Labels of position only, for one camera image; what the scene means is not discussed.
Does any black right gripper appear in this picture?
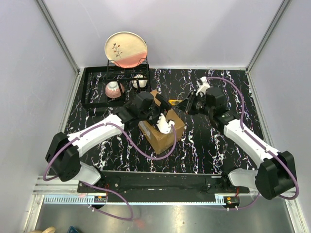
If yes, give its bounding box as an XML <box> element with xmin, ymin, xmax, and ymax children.
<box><xmin>174</xmin><ymin>91</ymin><xmax>213</xmax><ymax>117</ymax></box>

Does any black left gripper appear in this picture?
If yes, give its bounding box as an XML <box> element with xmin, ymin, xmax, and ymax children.
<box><xmin>140</xmin><ymin>95</ymin><xmax>172</xmax><ymax>130</ymax></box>

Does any yellow utility knife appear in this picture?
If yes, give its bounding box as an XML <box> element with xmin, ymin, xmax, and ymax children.
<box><xmin>168</xmin><ymin>99</ymin><xmax>182</xmax><ymax>106</ymax></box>

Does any brown cardboard express box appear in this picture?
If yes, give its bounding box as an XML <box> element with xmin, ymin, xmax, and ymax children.
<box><xmin>136</xmin><ymin>91</ymin><xmax>185</xmax><ymax>155</ymax></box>

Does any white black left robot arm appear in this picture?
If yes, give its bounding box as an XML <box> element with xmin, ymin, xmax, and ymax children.
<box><xmin>43</xmin><ymin>91</ymin><xmax>175</xmax><ymax>192</ymax></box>

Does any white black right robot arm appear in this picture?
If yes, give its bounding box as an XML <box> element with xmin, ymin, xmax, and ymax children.
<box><xmin>176</xmin><ymin>87</ymin><xmax>299</xmax><ymax>200</ymax></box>

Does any small white cup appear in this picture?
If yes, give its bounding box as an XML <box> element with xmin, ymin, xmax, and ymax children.
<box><xmin>131</xmin><ymin>74</ymin><xmax>148</xmax><ymax>89</ymax></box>

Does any pink patterned bowl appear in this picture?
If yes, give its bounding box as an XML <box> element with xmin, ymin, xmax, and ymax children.
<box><xmin>105</xmin><ymin>81</ymin><xmax>124</xmax><ymax>99</ymax></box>

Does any beige pink floral plate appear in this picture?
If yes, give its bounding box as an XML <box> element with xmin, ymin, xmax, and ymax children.
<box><xmin>104</xmin><ymin>32</ymin><xmax>148</xmax><ymax>68</ymax></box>

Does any dark blue tray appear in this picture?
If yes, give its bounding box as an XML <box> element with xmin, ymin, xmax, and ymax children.
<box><xmin>67</xmin><ymin>226</ymin><xmax>79</xmax><ymax>233</ymax></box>

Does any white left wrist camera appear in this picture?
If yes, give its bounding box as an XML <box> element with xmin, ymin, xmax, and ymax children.
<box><xmin>156</xmin><ymin>114</ymin><xmax>175</xmax><ymax>134</ymax></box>

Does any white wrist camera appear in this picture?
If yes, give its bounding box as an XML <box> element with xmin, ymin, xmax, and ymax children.
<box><xmin>156</xmin><ymin>114</ymin><xmax>175</xmax><ymax>134</ymax></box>
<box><xmin>196</xmin><ymin>76</ymin><xmax>210</xmax><ymax>97</ymax></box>

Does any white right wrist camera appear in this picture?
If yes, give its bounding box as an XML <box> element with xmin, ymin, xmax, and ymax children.
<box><xmin>196</xmin><ymin>76</ymin><xmax>210</xmax><ymax>97</ymax></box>

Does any black wire dish rack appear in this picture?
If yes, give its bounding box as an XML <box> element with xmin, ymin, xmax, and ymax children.
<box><xmin>81</xmin><ymin>58</ymin><xmax>151</xmax><ymax>109</ymax></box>

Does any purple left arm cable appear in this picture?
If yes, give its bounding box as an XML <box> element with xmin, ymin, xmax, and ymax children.
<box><xmin>42</xmin><ymin>122</ymin><xmax>177</xmax><ymax>221</ymax></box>

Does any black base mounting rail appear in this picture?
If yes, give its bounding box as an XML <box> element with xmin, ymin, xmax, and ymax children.
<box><xmin>77</xmin><ymin>169</ymin><xmax>251</xmax><ymax>197</ymax></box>

